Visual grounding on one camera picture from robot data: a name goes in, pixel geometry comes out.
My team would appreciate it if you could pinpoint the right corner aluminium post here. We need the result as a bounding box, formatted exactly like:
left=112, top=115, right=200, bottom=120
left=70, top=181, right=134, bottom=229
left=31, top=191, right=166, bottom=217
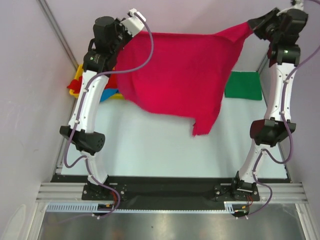
left=256, top=52, right=269, bottom=74

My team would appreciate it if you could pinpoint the corner aluminium post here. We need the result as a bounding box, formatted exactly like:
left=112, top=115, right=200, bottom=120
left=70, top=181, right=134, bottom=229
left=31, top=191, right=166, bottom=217
left=36, top=0, right=79, bottom=70
left=256, top=52, right=269, bottom=74

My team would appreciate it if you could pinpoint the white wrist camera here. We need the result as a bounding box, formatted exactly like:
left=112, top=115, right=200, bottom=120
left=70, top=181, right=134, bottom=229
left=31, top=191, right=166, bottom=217
left=121, top=8, right=146, bottom=37
left=290, top=0, right=305, bottom=11

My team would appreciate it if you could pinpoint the folded green t shirt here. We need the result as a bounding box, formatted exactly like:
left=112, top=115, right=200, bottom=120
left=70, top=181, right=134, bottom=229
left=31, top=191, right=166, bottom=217
left=224, top=71, right=263, bottom=101

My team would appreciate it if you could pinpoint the blue t shirt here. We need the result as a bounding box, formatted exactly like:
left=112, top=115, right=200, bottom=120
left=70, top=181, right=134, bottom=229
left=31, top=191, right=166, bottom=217
left=100, top=88, right=124, bottom=102

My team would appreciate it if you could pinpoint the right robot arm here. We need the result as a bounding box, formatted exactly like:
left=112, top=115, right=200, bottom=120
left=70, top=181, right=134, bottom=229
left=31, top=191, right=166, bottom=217
left=229, top=7, right=308, bottom=201

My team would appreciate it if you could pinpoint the left corner aluminium post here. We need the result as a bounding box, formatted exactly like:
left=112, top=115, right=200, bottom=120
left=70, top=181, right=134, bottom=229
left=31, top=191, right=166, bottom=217
left=36, top=0, right=79, bottom=70

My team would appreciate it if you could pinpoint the aluminium frame rail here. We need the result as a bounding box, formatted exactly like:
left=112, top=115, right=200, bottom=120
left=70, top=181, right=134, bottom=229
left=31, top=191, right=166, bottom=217
left=36, top=182, right=308, bottom=204

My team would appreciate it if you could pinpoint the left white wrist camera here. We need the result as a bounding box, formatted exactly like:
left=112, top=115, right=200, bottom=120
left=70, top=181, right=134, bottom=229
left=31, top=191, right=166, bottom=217
left=121, top=8, right=146, bottom=37

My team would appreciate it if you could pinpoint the red t shirt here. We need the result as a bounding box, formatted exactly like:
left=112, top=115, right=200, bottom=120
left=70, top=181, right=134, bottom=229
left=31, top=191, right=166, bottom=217
left=66, top=74, right=118, bottom=94

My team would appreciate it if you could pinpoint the yellow plastic bin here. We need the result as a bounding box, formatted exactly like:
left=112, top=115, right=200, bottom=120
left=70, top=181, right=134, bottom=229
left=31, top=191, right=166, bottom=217
left=69, top=63, right=125, bottom=101

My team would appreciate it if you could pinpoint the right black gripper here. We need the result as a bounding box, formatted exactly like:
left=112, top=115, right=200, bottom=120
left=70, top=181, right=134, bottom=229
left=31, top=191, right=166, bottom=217
left=249, top=6, right=287, bottom=43

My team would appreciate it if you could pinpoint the slotted cable duct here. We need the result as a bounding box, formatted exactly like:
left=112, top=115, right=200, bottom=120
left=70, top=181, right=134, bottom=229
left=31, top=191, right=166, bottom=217
left=46, top=202, right=239, bottom=214

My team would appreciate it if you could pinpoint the magenta t shirt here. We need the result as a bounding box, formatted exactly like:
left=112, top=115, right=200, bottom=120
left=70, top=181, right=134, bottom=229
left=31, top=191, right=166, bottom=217
left=115, top=22, right=252, bottom=136

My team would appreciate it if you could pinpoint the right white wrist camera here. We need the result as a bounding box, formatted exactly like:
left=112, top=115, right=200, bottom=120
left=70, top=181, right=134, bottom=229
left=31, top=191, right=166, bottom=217
left=290, top=0, right=305, bottom=11

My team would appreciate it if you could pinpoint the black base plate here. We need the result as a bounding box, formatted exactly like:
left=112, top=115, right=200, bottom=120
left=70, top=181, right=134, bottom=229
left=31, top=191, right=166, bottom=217
left=49, top=174, right=293, bottom=211

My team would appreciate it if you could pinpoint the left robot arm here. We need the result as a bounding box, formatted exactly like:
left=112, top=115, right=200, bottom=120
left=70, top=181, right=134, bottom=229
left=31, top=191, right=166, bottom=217
left=59, top=14, right=146, bottom=200

